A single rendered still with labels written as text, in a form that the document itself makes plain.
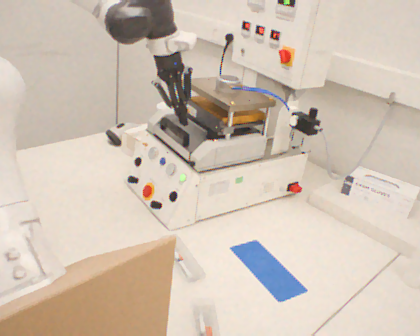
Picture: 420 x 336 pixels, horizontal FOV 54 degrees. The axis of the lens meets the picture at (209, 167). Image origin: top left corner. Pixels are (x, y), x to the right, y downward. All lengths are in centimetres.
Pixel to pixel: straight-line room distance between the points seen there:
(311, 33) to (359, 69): 39
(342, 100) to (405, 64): 27
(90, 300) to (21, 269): 14
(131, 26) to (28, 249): 60
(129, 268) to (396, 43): 125
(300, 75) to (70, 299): 94
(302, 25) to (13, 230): 93
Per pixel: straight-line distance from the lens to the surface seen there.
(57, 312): 60
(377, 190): 148
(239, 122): 127
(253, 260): 117
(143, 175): 137
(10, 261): 71
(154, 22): 110
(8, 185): 75
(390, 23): 162
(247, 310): 103
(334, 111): 173
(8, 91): 73
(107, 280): 62
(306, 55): 128
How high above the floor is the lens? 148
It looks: 27 degrees down
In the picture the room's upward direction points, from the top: 8 degrees clockwise
